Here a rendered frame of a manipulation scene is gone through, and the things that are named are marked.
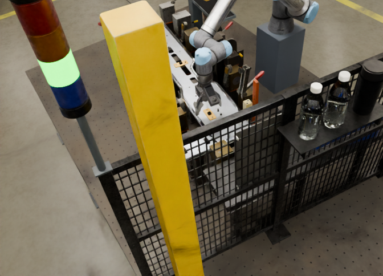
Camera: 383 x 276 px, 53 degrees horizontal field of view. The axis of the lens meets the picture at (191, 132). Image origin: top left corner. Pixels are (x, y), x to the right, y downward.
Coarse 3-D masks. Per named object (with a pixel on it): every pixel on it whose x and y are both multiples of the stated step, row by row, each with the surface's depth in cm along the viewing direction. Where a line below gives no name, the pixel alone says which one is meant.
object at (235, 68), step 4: (236, 68) 208; (232, 72) 206; (236, 72) 205; (232, 76) 206; (236, 76) 207; (240, 76) 209; (232, 80) 208; (236, 80) 209; (232, 84) 210; (236, 84) 211; (228, 88) 213; (232, 88) 212; (236, 88) 214; (228, 92) 218; (232, 92) 215; (236, 92) 217; (232, 96) 217; (236, 96) 219; (236, 100) 221
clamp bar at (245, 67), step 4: (240, 68) 184; (244, 68) 184; (248, 68) 184; (240, 72) 184; (244, 72) 188; (248, 72) 185; (244, 76) 189; (240, 80) 192; (244, 80) 188; (240, 84) 193; (244, 84) 190; (240, 88) 194; (244, 88) 191
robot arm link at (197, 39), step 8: (224, 0) 178; (232, 0) 179; (216, 8) 180; (224, 8) 179; (208, 16) 182; (216, 16) 179; (224, 16) 181; (208, 24) 180; (216, 24) 180; (200, 32) 182; (208, 32) 181; (216, 32) 184; (192, 40) 184; (200, 40) 181
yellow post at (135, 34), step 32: (128, 32) 68; (160, 32) 71; (128, 64) 73; (160, 64) 76; (128, 96) 79; (160, 96) 81; (160, 128) 88; (160, 160) 95; (160, 192) 103; (160, 224) 129; (192, 224) 122; (192, 256) 136
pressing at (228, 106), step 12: (168, 36) 248; (180, 48) 237; (192, 60) 228; (180, 72) 221; (192, 72) 220; (180, 84) 214; (192, 84) 213; (216, 84) 210; (192, 96) 206; (228, 96) 203; (192, 108) 200; (204, 108) 199; (216, 108) 198; (228, 108) 197; (204, 120) 193; (216, 132) 186
